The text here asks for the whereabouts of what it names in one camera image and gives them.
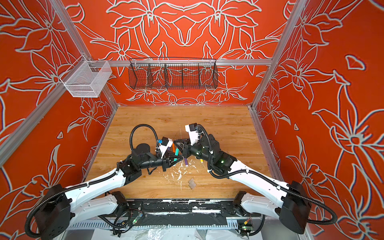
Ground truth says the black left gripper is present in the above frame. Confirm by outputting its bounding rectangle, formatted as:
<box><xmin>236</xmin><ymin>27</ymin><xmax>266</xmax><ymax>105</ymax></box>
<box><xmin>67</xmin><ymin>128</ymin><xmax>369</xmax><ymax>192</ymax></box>
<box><xmin>139</xmin><ymin>149</ymin><xmax>182</xmax><ymax>171</ymax></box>

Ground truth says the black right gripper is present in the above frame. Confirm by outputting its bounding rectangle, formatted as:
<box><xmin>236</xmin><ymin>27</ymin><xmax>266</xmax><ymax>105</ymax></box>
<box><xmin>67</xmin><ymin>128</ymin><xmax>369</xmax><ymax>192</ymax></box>
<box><xmin>172</xmin><ymin>138</ymin><xmax>215</xmax><ymax>165</ymax></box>

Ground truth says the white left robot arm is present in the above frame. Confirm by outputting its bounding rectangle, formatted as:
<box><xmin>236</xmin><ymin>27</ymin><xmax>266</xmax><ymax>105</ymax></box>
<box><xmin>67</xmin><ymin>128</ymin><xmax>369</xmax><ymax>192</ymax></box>
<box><xmin>25</xmin><ymin>141</ymin><xmax>174</xmax><ymax>240</ymax></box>

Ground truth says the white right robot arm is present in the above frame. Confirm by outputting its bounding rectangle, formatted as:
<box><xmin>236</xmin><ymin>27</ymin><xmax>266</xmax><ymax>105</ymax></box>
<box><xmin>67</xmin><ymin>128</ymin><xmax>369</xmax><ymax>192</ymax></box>
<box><xmin>175</xmin><ymin>135</ymin><xmax>312</xmax><ymax>234</ymax></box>

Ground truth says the white mesh basket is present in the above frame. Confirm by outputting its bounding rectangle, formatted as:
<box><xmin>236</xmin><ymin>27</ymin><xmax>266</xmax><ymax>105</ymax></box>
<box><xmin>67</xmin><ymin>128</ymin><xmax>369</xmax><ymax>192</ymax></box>
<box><xmin>60</xmin><ymin>61</ymin><xmax>112</xmax><ymax>98</ymax></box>

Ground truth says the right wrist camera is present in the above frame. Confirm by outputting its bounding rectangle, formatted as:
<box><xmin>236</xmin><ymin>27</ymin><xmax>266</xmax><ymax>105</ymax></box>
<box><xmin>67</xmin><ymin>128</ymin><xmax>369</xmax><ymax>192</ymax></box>
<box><xmin>185</xmin><ymin>123</ymin><xmax>200</xmax><ymax>146</ymax></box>

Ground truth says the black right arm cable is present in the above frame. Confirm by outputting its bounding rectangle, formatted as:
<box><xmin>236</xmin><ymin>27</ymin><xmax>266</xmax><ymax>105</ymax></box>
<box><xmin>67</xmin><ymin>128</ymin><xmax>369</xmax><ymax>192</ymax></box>
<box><xmin>196</xmin><ymin>124</ymin><xmax>338</xmax><ymax>226</ymax></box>

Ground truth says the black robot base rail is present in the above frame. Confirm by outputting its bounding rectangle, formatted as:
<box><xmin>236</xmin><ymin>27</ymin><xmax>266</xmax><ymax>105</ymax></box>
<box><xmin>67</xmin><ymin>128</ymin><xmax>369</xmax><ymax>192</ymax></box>
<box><xmin>128</xmin><ymin>199</ymin><xmax>261</xmax><ymax>228</ymax></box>

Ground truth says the black wire basket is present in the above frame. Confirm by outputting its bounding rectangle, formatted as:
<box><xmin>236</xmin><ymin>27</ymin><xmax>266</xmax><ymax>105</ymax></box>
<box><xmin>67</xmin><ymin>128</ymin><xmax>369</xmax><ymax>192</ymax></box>
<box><xmin>128</xmin><ymin>58</ymin><xmax>219</xmax><ymax>90</ymax></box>

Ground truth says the aluminium corner frame post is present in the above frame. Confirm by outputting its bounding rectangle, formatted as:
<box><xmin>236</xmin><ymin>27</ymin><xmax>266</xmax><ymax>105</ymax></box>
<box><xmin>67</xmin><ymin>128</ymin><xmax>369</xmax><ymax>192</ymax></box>
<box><xmin>50</xmin><ymin>1</ymin><xmax>118</xmax><ymax>111</ymax></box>

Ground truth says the right aluminium frame post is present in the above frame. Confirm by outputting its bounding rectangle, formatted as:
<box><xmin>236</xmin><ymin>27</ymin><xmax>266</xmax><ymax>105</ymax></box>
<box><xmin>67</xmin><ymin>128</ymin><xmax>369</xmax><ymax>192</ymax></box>
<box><xmin>250</xmin><ymin>0</ymin><xmax>308</xmax><ymax>110</ymax></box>

